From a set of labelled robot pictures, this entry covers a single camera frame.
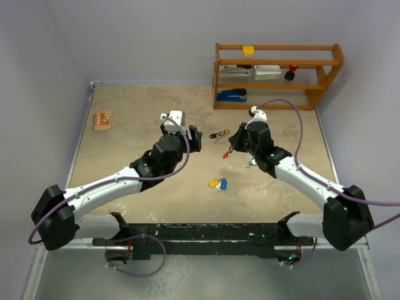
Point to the yellow tag key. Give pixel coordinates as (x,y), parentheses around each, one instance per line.
(213,183)

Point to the white grey stapler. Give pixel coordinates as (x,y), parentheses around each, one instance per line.
(234,70)

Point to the black tag key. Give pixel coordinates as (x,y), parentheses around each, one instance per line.
(216,137)

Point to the red black stamp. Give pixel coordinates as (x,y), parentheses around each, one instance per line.
(290,73)

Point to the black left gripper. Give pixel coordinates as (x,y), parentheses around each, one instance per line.
(195,139)

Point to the yellow block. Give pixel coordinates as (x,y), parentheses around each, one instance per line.
(248,51)

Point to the orange small notebook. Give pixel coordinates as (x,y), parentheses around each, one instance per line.
(102,121)

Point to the orange carabiner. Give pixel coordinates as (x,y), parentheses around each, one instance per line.
(224,132)

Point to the black base frame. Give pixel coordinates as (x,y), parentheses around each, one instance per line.
(144,240)

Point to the blue tag key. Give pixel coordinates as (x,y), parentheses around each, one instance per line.
(222,186)

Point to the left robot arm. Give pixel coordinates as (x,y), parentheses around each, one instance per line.
(58,215)

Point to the wooden shelf rack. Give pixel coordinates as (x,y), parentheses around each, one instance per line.
(304,71)

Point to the white red box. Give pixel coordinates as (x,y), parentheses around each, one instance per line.
(266,72)

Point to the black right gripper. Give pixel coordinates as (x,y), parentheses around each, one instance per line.
(236,139)

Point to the blue black stapler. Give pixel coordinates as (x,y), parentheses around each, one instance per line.
(237,95)

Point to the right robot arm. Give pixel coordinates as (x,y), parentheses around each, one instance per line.
(345,217)

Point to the red tag key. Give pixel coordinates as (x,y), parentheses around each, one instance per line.
(225,154)

